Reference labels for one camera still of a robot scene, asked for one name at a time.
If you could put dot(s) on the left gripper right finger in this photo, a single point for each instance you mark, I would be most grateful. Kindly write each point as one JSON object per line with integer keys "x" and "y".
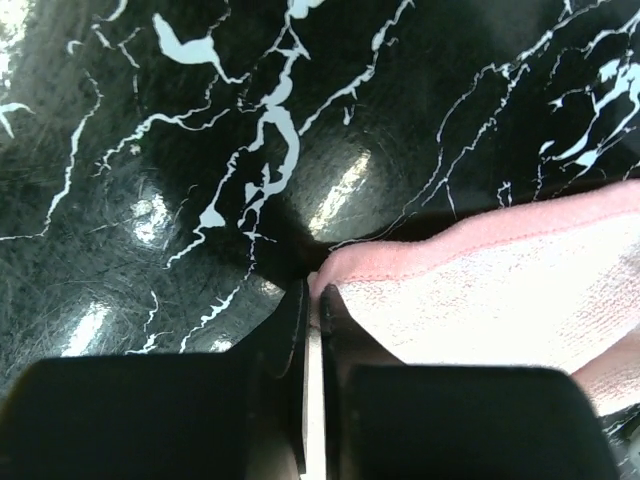
{"x": 345, "y": 344}

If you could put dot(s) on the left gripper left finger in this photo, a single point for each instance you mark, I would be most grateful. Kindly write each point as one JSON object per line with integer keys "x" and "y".
{"x": 275, "y": 351}

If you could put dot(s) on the pink patterned towel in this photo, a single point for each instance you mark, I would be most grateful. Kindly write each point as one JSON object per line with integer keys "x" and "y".
{"x": 552, "y": 284}

